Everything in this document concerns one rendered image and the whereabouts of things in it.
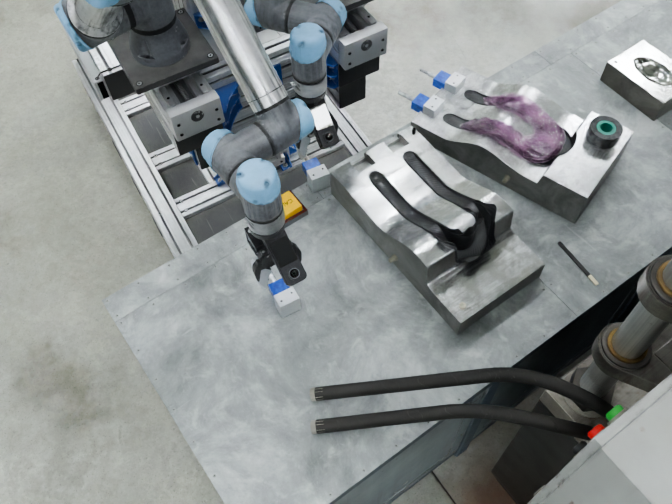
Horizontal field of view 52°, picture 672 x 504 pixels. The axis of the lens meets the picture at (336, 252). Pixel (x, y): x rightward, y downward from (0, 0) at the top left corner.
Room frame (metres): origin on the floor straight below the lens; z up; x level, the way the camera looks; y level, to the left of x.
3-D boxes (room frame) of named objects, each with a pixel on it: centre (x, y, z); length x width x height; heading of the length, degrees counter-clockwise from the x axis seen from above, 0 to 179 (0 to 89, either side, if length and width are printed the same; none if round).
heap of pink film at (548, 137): (1.20, -0.48, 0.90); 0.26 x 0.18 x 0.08; 51
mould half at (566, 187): (1.21, -0.49, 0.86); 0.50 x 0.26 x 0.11; 51
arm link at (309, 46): (1.13, 0.04, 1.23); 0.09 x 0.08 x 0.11; 158
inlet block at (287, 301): (0.79, 0.14, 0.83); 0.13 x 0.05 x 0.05; 27
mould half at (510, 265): (0.94, -0.24, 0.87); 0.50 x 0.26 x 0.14; 34
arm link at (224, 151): (0.86, 0.18, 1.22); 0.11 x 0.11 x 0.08; 37
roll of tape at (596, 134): (1.14, -0.68, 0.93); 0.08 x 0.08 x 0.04
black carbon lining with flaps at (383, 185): (0.96, -0.24, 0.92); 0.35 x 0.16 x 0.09; 34
